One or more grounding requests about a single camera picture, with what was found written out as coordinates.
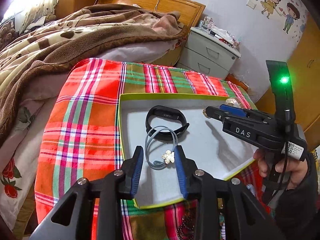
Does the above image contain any grey hair tie with flower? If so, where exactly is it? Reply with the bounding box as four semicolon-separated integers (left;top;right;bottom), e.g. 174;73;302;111
144;126;180;170

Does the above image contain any dark beaded bracelet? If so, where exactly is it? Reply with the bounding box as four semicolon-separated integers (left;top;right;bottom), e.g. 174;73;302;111
176;212;196;240

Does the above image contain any teddy bear picture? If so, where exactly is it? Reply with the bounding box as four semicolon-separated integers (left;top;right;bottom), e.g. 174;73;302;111
0;20;16;50

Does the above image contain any wooden door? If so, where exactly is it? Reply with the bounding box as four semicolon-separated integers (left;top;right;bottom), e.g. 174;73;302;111
265;15;319;150

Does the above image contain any patterned curtain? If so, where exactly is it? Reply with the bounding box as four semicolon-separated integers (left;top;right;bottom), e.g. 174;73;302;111
19;0;59;34

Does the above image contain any wooden headboard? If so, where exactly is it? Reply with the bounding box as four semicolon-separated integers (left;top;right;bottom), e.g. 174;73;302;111
98;0;206;28

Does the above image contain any plaid cloth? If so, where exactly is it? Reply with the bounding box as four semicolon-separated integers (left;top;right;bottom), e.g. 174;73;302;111
34;57;272;240

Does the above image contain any clear bag of gold jewelry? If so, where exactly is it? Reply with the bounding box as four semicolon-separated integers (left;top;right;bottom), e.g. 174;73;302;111
225;98;244;108

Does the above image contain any brown patterned blanket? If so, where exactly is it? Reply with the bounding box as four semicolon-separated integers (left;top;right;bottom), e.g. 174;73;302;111
1;4;188;142

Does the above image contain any right hand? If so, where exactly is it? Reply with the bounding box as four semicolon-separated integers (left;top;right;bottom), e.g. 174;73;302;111
253;148;309;190

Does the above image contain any yellow-green shallow box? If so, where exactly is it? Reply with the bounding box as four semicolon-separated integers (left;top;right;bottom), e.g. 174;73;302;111
118;93;256;209

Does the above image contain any black smart band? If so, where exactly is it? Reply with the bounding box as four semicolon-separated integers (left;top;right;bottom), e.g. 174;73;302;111
145;105;189;142

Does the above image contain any clutter on nightstand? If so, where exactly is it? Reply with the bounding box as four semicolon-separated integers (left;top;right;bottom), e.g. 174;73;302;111
198;16;240;49

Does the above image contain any floral bed sheet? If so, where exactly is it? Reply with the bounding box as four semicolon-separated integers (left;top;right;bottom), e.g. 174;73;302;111
0;41;181;230

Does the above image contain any cartoon children wall sticker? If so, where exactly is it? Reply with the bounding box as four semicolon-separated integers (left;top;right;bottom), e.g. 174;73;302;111
247;0;309;43

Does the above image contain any grey nightstand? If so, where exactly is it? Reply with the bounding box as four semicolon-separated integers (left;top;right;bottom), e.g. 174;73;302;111
176;27;241;79

